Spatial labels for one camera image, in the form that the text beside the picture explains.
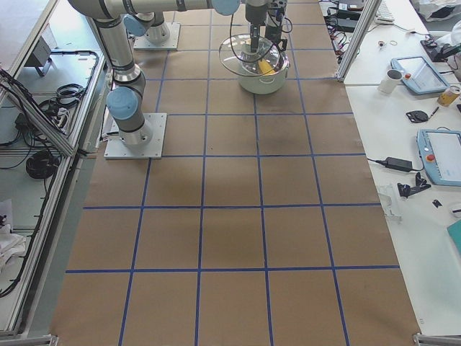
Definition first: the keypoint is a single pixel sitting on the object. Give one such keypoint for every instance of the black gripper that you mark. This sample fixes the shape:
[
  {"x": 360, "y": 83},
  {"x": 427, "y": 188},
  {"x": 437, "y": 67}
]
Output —
[
  {"x": 273, "y": 33},
  {"x": 253, "y": 15}
]

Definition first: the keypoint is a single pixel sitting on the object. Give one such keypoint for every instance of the glass pot lid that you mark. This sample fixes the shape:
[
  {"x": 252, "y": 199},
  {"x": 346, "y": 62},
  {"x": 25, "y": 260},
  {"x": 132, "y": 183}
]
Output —
[{"x": 236, "y": 55}]

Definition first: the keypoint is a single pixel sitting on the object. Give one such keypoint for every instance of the yellow corn cob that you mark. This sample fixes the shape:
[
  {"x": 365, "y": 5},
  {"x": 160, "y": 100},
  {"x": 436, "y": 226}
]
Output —
[{"x": 265, "y": 67}]

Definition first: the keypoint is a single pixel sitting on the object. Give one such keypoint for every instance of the pale green cooking pot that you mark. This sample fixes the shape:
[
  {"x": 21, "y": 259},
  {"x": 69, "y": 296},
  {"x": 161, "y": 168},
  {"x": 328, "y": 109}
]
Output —
[{"x": 250, "y": 77}]

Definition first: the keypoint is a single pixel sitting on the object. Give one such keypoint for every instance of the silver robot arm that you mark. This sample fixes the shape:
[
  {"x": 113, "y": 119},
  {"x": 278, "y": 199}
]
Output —
[
  {"x": 125, "y": 100},
  {"x": 138, "y": 22}
]

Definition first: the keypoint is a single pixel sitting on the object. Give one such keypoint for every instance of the white mug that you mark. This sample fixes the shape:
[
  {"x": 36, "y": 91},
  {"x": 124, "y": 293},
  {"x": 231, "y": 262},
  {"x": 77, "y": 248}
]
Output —
[{"x": 390, "y": 81}]

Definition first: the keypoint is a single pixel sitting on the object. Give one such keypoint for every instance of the far blue teach pendant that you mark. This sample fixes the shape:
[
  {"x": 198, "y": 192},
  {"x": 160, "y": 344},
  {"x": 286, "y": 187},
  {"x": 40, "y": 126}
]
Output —
[{"x": 424, "y": 77}]

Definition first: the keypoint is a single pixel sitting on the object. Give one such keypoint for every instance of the blue teach pendant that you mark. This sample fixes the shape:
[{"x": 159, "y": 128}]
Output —
[
  {"x": 424, "y": 77},
  {"x": 440, "y": 153}
]

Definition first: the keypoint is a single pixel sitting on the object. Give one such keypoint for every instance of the black round object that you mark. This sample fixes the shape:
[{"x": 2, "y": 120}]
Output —
[{"x": 417, "y": 116}]

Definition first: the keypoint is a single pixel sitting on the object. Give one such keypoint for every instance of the small black power brick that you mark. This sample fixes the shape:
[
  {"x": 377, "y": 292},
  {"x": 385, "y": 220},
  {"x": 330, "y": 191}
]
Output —
[{"x": 398, "y": 164}]

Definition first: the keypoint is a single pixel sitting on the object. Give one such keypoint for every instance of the yellow drink can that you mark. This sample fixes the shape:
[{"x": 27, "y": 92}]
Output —
[{"x": 449, "y": 95}]

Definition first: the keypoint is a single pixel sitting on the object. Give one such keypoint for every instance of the near blue teach pendant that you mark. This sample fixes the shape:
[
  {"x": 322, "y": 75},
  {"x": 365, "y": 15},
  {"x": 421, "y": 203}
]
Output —
[{"x": 440, "y": 153}]

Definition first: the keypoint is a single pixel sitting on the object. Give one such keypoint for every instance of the aluminium frame post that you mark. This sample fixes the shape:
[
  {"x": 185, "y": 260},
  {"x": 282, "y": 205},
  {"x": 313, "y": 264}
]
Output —
[{"x": 359, "y": 33}]

